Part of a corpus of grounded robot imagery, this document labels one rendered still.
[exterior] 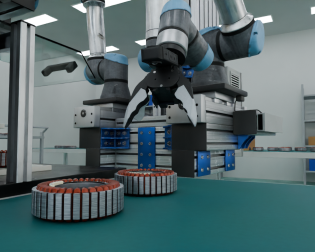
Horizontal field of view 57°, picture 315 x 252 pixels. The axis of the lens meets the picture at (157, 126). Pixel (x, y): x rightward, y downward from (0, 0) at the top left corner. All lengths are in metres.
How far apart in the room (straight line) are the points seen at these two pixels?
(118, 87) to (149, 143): 0.34
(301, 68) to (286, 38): 0.78
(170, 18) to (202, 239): 0.55
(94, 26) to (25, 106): 1.06
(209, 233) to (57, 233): 0.15
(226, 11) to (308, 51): 6.32
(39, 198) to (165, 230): 0.15
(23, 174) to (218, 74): 0.76
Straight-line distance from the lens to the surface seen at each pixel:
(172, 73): 0.62
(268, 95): 7.17
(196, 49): 0.78
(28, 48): 0.59
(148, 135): 1.18
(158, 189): 0.48
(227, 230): 0.32
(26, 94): 0.57
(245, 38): 1.06
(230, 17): 1.04
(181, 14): 0.74
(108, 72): 1.41
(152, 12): 0.90
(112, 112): 1.31
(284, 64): 7.28
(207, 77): 1.08
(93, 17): 1.59
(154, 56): 0.56
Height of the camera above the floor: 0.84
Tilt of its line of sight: 3 degrees up
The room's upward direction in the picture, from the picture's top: straight up
